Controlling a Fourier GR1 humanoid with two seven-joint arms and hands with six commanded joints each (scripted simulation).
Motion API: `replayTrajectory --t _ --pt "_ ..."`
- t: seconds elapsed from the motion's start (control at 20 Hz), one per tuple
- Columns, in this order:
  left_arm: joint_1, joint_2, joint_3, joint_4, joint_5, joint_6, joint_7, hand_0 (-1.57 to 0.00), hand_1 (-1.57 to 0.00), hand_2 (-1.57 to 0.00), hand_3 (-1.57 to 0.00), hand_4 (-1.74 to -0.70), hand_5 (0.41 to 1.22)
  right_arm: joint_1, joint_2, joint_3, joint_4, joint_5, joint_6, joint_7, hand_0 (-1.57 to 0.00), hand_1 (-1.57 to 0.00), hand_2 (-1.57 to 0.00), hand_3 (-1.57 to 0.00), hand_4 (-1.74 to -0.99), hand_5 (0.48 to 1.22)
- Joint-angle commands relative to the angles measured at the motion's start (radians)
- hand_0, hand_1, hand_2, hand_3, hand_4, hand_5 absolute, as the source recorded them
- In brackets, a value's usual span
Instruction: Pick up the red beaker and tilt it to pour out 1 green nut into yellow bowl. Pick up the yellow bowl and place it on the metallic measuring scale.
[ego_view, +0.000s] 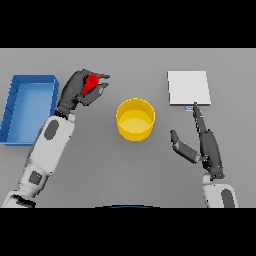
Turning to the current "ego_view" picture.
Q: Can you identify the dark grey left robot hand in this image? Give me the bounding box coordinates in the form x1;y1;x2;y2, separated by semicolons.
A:
55;68;111;119

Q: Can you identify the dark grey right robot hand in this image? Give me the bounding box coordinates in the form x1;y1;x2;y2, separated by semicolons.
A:
169;101;226;181

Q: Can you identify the red beaker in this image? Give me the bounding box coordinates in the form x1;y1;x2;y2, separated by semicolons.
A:
81;73;101;98

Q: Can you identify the pale square measuring scale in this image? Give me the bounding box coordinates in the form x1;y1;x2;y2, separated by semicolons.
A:
167;70;212;111

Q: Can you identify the yellow bowl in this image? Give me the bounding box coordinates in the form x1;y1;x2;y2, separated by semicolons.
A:
115;97;156;142

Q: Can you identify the blue tray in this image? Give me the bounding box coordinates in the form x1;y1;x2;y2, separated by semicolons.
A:
0;74;60;147

